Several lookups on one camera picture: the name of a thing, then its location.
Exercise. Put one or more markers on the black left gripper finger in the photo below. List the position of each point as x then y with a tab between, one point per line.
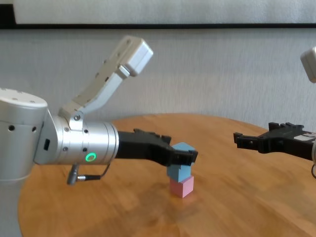
184	156
153	135

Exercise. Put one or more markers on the blue building block cube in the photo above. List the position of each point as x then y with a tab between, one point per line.
180	174
182	146

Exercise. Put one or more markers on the pink building block cube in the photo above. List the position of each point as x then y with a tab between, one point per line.
184	188

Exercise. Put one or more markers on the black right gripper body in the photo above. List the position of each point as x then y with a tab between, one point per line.
286	142

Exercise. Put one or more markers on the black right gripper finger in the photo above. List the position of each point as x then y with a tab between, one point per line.
248	142
291	126

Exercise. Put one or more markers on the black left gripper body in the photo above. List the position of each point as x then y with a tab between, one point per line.
140	148

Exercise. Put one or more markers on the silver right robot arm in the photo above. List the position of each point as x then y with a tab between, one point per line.
314	153

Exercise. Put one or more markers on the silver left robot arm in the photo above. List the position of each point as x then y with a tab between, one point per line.
24	133

